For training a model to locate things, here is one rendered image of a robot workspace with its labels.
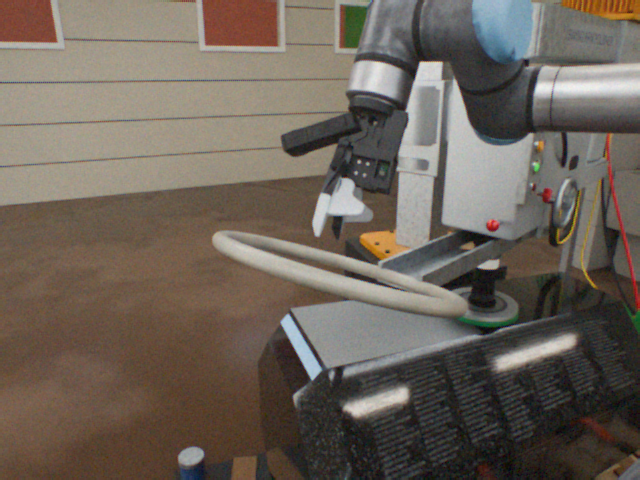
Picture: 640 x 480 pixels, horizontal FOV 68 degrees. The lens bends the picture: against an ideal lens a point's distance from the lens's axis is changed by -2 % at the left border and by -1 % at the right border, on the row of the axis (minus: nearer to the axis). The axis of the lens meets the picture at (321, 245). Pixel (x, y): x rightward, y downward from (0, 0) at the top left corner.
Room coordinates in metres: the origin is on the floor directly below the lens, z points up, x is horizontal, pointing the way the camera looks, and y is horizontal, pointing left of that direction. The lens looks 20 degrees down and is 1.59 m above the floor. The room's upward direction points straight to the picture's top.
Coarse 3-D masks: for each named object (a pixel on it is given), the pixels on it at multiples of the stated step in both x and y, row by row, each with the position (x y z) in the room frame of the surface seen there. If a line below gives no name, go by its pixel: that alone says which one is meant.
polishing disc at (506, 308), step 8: (464, 288) 1.42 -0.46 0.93; (464, 296) 1.36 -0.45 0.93; (496, 296) 1.36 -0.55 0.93; (504, 296) 1.36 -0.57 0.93; (496, 304) 1.31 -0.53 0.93; (504, 304) 1.31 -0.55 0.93; (512, 304) 1.31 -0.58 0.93; (472, 312) 1.26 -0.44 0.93; (480, 312) 1.26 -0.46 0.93; (488, 312) 1.26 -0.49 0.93; (496, 312) 1.26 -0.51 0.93; (504, 312) 1.26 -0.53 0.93; (512, 312) 1.26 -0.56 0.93; (480, 320) 1.23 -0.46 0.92; (488, 320) 1.22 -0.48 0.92; (496, 320) 1.22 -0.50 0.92; (504, 320) 1.23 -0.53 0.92
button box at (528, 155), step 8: (528, 136) 1.17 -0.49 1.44; (536, 136) 1.17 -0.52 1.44; (544, 136) 1.21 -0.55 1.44; (528, 144) 1.17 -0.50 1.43; (528, 152) 1.17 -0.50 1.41; (520, 160) 1.18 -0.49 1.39; (528, 160) 1.16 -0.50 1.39; (520, 168) 1.18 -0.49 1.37; (528, 168) 1.16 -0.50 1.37; (520, 176) 1.17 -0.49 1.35; (528, 176) 1.16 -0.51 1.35; (536, 176) 1.20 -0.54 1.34; (520, 184) 1.17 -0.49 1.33; (528, 184) 1.17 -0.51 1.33; (520, 192) 1.17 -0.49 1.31; (528, 192) 1.17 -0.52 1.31; (536, 192) 1.21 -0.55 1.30; (520, 200) 1.17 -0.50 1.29; (528, 200) 1.18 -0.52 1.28
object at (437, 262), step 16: (432, 240) 1.21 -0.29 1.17; (448, 240) 1.25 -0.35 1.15; (464, 240) 1.32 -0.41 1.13; (496, 240) 1.22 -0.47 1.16; (400, 256) 1.09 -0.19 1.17; (416, 256) 1.14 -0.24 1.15; (432, 256) 1.20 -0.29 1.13; (448, 256) 1.21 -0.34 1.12; (464, 256) 1.09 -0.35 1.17; (480, 256) 1.16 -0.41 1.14; (400, 272) 1.08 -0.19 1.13; (416, 272) 1.09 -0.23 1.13; (432, 272) 0.99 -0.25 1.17; (448, 272) 1.04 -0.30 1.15; (464, 272) 1.10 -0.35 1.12; (400, 288) 1.00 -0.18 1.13
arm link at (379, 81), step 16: (368, 64) 0.68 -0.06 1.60; (384, 64) 0.68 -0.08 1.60; (352, 80) 0.70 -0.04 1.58; (368, 80) 0.68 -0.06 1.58; (384, 80) 0.67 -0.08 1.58; (400, 80) 0.68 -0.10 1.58; (352, 96) 0.71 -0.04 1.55; (368, 96) 0.68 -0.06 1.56; (384, 96) 0.67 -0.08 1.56; (400, 96) 0.68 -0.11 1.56
